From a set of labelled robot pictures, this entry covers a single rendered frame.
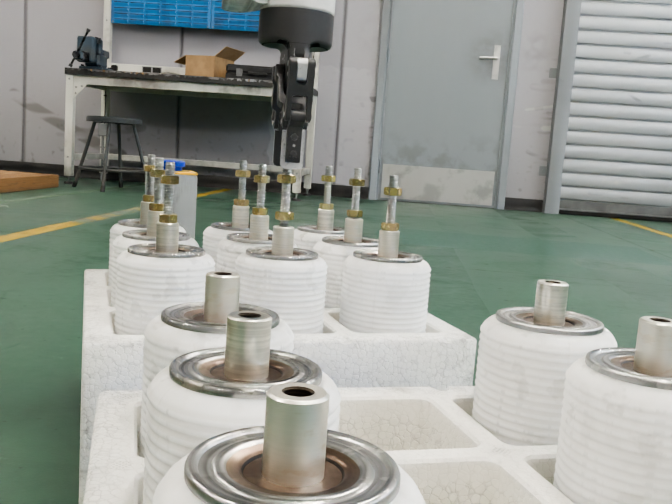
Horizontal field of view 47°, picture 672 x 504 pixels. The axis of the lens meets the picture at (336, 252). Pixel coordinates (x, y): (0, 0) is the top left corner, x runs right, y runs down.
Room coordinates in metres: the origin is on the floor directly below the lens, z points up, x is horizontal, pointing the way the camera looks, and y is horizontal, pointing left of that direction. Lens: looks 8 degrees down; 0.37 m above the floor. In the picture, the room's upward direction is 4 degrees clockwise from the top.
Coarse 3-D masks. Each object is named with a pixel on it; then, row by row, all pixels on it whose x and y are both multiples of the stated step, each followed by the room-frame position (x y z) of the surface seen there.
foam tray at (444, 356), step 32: (96, 288) 0.90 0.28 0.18; (96, 320) 0.75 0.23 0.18; (96, 352) 0.67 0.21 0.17; (128, 352) 0.68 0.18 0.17; (320, 352) 0.73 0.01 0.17; (352, 352) 0.74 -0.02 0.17; (384, 352) 0.75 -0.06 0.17; (416, 352) 0.76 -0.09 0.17; (448, 352) 0.78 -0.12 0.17; (96, 384) 0.67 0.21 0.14; (128, 384) 0.68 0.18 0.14; (352, 384) 0.74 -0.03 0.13; (384, 384) 0.75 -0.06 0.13; (416, 384) 0.77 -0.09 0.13; (448, 384) 0.78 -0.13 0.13
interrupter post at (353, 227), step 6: (348, 222) 0.94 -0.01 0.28; (354, 222) 0.94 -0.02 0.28; (360, 222) 0.94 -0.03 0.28; (348, 228) 0.94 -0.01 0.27; (354, 228) 0.94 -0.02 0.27; (360, 228) 0.94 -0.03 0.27; (348, 234) 0.94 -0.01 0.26; (354, 234) 0.94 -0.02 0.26; (360, 234) 0.94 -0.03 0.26; (348, 240) 0.94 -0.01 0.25; (354, 240) 0.94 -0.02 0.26; (360, 240) 0.94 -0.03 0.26
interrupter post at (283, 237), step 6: (276, 228) 0.79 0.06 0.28; (282, 228) 0.79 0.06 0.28; (288, 228) 0.79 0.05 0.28; (276, 234) 0.79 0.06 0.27; (282, 234) 0.79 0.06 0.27; (288, 234) 0.79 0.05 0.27; (276, 240) 0.79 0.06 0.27; (282, 240) 0.79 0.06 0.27; (288, 240) 0.79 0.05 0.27; (276, 246) 0.79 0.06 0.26; (282, 246) 0.79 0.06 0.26; (288, 246) 0.79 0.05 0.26; (276, 252) 0.79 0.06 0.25; (282, 252) 0.79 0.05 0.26; (288, 252) 0.79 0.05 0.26
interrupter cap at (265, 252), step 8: (248, 248) 0.80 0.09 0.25; (256, 248) 0.82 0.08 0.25; (264, 248) 0.82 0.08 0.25; (296, 248) 0.83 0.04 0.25; (256, 256) 0.77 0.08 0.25; (264, 256) 0.76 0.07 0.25; (272, 256) 0.76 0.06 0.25; (280, 256) 0.76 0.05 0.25; (288, 256) 0.76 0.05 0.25; (296, 256) 0.77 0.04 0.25; (304, 256) 0.77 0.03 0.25; (312, 256) 0.78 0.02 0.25
